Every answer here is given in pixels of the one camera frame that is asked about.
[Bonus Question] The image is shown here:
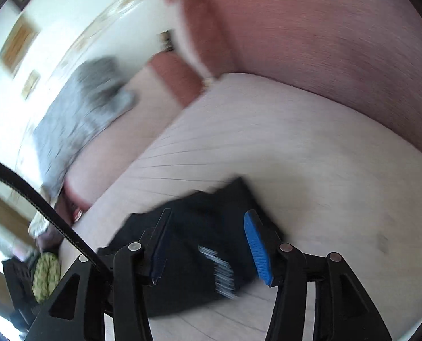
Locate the dark maroon garment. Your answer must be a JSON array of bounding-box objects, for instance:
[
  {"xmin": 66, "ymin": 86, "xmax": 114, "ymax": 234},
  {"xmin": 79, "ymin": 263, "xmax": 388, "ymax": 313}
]
[{"xmin": 35, "ymin": 195, "xmax": 74, "ymax": 255}]

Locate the beige crumpled cloth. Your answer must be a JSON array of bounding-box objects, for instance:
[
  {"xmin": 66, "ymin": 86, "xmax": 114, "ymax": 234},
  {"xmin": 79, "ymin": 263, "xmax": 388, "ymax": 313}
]
[{"xmin": 28, "ymin": 212, "xmax": 50, "ymax": 239}]

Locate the red upholstered headboard cushion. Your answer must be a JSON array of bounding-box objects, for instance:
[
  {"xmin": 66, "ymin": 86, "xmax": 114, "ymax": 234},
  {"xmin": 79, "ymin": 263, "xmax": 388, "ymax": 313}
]
[{"xmin": 179, "ymin": 0, "xmax": 422, "ymax": 152}]

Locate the green patterned cloth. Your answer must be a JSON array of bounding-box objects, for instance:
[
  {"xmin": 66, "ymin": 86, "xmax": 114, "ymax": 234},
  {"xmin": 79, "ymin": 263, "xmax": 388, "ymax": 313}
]
[{"xmin": 31, "ymin": 253, "xmax": 61, "ymax": 304}]

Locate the black sweatpants white lettering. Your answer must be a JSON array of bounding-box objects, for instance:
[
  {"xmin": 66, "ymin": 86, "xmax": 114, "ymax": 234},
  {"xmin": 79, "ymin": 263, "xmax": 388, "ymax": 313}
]
[{"xmin": 97, "ymin": 177, "xmax": 274, "ymax": 318}]

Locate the grey quilted blanket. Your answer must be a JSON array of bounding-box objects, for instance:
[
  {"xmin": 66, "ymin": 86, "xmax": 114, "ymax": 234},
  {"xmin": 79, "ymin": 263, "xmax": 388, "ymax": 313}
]
[{"xmin": 33, "ymin": 56, "xmax": 138, "ymax": 199}]

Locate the pink quilted bolster pillow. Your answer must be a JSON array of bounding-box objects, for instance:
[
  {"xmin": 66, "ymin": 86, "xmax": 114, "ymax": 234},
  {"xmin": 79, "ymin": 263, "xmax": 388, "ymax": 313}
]
[{"xmin": 64, "ymin": 52, "xmax": 202, "ymax": 211}]

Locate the dark grey garment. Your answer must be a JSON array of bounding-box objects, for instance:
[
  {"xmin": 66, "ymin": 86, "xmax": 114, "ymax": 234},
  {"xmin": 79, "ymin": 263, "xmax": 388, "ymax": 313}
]
[{"xmin": 2, "ymin": 258, "xmax": 41, "ymax": 330}]

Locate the black cable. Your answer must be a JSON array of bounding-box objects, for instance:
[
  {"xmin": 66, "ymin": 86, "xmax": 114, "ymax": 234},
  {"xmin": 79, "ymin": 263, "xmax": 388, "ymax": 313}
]
[{"xmin": 0, "ymin": 155, "xmax": 104, "ymax": 269}]

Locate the red patterned small item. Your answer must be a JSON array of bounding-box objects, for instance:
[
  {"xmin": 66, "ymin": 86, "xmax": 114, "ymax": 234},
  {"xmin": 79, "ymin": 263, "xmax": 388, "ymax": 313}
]
[{"xmin": 73, "ymin": 208, "xmax": 84, "ymax": 223}]

